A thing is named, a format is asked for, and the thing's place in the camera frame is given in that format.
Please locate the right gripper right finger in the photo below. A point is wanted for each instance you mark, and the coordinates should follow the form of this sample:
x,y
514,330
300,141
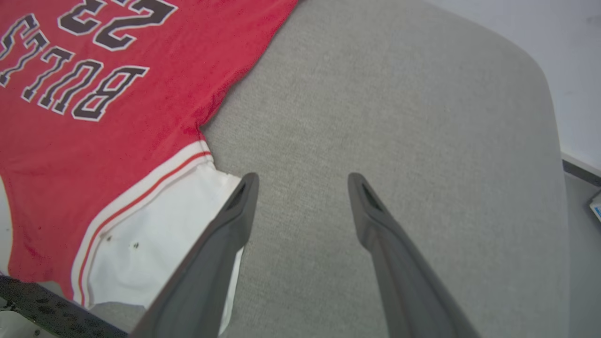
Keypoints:
x,y
404,281

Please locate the dark perforated panel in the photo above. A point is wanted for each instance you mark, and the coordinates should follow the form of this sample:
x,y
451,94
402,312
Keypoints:
x,y
47,310

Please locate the white and blue object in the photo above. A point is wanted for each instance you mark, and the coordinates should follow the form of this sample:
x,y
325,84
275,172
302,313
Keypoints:
x,y
597,206

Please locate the red basketball jersey number 23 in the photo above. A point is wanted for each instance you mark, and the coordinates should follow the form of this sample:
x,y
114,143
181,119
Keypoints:
x,y
141,117

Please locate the dark baseboard strip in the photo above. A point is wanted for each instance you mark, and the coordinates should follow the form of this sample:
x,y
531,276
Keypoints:
x,y
582,171

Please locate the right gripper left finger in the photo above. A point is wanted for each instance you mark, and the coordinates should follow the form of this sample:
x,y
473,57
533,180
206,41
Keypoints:
x,y
202,281

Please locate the grey fabric sofa cushion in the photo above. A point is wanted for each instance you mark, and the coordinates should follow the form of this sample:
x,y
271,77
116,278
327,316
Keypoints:
x,y
399,117

